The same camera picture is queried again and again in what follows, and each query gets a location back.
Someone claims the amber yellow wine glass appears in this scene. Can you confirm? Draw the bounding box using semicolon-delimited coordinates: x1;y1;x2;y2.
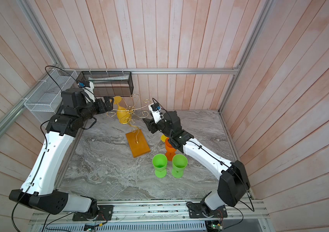
114;96;132;124

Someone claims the orange wine glass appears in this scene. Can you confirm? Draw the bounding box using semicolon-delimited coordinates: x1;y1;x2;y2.
165;138;176;161

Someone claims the green wine glass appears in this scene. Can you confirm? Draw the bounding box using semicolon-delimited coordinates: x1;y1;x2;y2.
152;154;167;178
171;154;188;178

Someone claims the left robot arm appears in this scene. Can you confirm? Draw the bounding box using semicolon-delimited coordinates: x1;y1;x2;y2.
9;88;114;220

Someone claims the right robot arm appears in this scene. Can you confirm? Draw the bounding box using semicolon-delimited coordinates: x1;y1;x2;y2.
143;106;250;216

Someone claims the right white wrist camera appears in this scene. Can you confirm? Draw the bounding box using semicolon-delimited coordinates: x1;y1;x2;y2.
149;102;164;124

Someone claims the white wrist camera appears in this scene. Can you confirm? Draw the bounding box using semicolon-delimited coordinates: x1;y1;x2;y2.
149;102;164;124
78;80;96;102

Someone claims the gold wire wine glass rack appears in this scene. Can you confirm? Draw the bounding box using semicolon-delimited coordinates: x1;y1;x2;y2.
106;94;151;158

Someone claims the black mesh wall basket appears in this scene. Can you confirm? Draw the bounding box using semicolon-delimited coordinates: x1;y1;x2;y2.
77;71;134;97

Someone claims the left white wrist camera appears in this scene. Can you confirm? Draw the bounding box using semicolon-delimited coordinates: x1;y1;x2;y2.
78;80;96;102

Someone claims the aluminium frame rail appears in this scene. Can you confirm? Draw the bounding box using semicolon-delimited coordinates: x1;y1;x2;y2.
74;68;239;74

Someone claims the white mesh wall shelf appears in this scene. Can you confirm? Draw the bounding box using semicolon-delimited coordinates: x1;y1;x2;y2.
24;67;77;123

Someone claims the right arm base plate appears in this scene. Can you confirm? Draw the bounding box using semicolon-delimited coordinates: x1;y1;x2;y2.
186;202;228;218

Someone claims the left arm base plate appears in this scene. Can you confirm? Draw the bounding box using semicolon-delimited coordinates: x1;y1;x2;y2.
72;205;114;221

